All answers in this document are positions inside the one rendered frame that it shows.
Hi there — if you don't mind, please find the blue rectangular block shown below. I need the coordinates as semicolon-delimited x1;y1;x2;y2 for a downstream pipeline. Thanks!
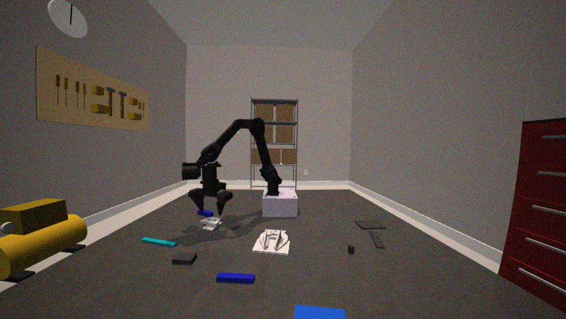
197;209;213;217

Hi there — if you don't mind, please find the blue flat rectangular plate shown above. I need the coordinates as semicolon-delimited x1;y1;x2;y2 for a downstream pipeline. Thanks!
294;305;346;319

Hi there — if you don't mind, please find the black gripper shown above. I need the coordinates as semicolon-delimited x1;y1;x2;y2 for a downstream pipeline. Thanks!
188;178;232;216

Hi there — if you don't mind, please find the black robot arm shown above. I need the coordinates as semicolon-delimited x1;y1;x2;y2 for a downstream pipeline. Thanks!
182;118;282;196

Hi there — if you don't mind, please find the cyan flat bar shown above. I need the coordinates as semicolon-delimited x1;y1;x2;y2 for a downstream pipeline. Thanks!
141;237;177;247

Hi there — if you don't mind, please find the blue rectangular bar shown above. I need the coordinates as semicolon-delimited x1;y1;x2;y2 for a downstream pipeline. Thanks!
216;273;255;284

